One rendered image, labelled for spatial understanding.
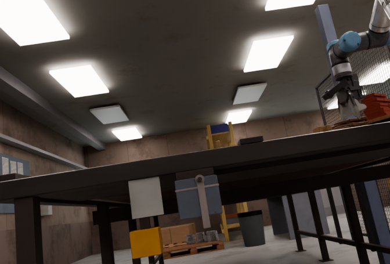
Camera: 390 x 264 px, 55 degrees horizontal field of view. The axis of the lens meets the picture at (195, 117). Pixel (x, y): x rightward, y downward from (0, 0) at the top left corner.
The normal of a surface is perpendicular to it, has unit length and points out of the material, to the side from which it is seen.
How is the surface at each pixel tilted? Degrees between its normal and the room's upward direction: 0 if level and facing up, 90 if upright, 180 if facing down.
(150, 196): 90
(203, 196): 90
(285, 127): 90
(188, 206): 90
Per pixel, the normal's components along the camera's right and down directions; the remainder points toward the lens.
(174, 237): -0.12, -0.22
